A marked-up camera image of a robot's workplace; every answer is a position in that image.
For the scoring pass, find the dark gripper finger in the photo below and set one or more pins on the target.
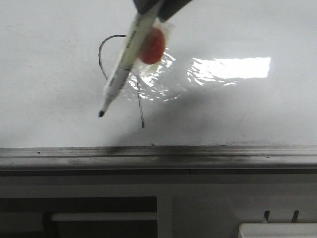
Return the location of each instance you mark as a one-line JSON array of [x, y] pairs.
[[143, 6]]

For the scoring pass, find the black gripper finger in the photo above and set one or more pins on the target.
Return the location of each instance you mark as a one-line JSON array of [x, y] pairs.
[[170, 8]]

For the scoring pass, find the white whiteboard marker pen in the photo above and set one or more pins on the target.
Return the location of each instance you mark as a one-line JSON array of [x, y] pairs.
[[129, 52]]

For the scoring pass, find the red magnet taped to marker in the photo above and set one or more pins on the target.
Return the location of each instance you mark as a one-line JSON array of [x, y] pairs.
[[154, 46]]

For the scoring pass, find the white whiteboard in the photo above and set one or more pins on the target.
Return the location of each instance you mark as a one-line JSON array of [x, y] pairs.
[[235, 72]]

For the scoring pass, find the white horizontal bar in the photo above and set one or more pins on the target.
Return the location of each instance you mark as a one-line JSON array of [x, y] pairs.
[[104, 216]]

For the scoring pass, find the dark left hook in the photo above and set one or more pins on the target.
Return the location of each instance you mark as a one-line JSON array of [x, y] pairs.
[[266, 216]]

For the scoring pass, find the dark hook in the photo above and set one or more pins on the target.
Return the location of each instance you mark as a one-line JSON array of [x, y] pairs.
[[295, 216], [266, 216]]

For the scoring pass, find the white box lower right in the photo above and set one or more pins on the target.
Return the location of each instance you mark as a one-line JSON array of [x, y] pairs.
[[277, 230]]

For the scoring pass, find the dark right hook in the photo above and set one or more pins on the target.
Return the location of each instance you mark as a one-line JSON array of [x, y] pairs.
[[295, 216]]

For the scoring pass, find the aluminium whiteboard tray rail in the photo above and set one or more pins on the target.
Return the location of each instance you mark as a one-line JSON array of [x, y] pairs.
[[158, 158]]

